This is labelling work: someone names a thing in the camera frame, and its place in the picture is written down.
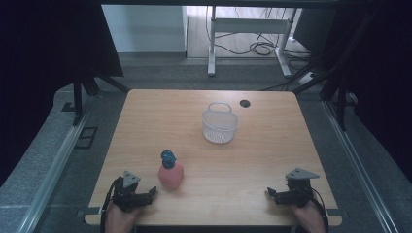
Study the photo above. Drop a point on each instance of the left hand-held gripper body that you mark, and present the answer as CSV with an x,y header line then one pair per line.
x,y
127,193

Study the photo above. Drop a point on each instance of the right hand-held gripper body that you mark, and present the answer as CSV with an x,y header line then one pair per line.
x,y
299,190

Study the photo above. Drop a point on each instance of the pink bottle with blue cap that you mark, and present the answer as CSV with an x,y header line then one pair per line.
x,y
170,170

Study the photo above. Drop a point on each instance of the white perforated plastic basket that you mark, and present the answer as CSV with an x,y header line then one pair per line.
x,y
219,124

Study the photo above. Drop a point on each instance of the person's left hand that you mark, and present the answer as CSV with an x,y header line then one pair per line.
x,y
119,219

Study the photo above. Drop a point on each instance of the person's right hand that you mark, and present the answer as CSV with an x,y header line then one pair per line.
x,y
310,218

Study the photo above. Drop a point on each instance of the black table grommet hole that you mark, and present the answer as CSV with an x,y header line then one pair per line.
x,y
245,103

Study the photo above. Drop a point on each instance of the black metal stand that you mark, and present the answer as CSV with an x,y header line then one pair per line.
x,y
340,103
77,97

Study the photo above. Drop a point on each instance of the white power strip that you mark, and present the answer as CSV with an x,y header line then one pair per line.
x,y
307,77

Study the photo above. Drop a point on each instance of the black curtain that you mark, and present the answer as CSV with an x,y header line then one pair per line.
x,y
39,64
375,71

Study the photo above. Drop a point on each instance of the aluminium floor rail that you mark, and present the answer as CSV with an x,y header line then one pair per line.
x,y
356,168
51,171

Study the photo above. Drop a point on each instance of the black floor bracket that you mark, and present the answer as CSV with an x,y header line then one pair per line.
x,y
86,137

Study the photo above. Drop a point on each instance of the white metal desk frame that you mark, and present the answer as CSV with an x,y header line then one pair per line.
x,y
249,29

